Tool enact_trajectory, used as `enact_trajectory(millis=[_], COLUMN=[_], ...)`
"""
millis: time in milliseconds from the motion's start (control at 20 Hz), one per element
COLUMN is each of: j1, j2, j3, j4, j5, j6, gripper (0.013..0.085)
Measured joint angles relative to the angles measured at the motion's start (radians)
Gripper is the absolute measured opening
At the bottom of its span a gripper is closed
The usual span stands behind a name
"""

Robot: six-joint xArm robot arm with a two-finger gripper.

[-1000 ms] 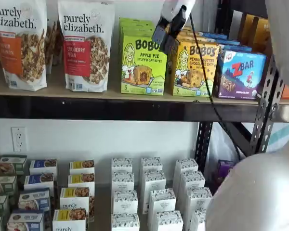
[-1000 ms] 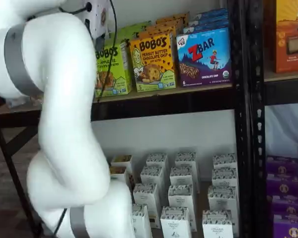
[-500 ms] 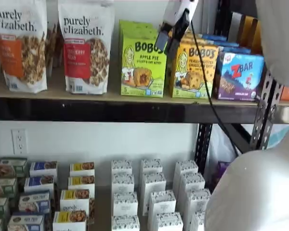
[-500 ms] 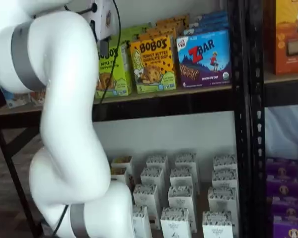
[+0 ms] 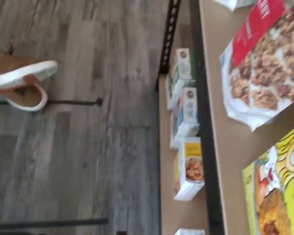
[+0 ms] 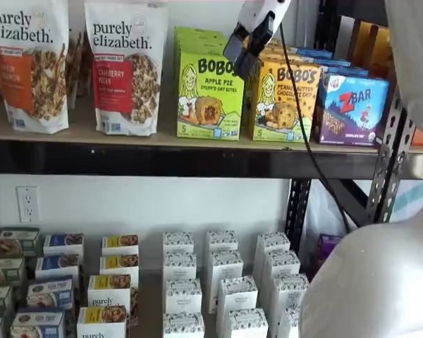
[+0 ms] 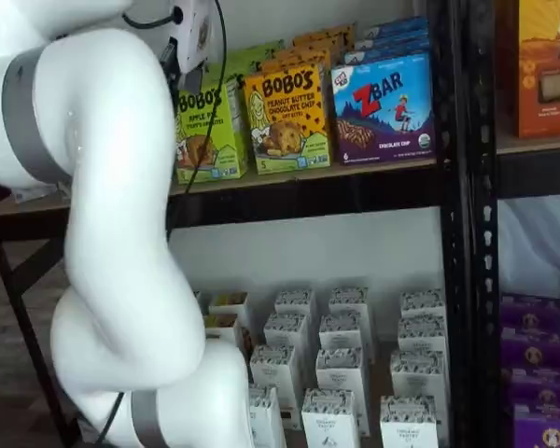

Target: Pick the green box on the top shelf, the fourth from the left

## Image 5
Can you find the blue-topped small granola box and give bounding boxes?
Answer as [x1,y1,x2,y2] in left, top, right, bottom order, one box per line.
[170,86,201,150]

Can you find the green Bobo's apple pie box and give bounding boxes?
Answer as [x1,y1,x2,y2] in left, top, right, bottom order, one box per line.
[242,119,294,235]

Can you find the white patterned-top carton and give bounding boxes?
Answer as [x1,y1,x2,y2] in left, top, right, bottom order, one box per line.
[174,228,206,235]

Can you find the yellow-topped small granola box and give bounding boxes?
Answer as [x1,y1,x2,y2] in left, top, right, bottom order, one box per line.
[173,136,206,201]

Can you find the green-topped small granola box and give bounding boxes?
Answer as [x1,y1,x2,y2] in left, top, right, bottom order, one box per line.
[165,48,196,110]

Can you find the red-label Purely Elizabeth granola bag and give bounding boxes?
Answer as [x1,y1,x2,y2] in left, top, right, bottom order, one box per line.
[219,0,294,133]

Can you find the black metal shelf rack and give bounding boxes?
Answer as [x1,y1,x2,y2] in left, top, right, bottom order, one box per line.
[155,0,227,235]

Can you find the black floor rod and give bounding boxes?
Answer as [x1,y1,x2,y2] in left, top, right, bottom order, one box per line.
[0,217,109,226]
[0,97,103,108]

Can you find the Purely Elizabeth small boxes group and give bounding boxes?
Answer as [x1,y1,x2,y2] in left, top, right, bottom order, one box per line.
[158,73,211,235]

